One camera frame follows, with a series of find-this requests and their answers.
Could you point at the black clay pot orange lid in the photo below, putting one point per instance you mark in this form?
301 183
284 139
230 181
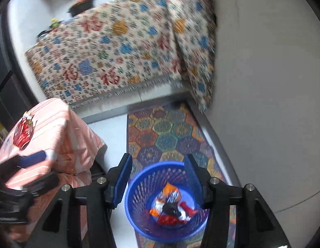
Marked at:
81 7

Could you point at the large printed blanket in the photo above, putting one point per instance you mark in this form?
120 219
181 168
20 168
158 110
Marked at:
111 44

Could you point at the blue plastic basket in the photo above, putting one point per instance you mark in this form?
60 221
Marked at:
139 204

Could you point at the grey kitchen base cabinet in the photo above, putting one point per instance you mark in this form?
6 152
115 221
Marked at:
266 82

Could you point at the large red bag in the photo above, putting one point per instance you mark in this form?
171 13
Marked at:
21 133

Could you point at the narrow printed blanket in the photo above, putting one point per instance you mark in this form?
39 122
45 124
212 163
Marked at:
198 44

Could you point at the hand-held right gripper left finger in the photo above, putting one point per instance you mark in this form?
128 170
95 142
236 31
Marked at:
122 180

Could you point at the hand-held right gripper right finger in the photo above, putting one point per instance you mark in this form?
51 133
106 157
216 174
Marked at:
195 178

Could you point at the small red wrapper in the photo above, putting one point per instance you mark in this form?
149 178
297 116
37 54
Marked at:
167 220

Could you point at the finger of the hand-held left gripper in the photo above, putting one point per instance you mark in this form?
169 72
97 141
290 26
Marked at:
33 159
43 183

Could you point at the striped orange white tablecloth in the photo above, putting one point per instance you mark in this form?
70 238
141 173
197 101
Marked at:
72 139

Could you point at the hexagon patterned floor mat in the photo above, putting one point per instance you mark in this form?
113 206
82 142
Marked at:
162 134

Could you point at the black foam fruit net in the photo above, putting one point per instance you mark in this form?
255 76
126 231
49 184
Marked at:
171 209

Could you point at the orange snack wrapper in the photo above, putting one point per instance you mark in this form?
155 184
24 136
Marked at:
167 195

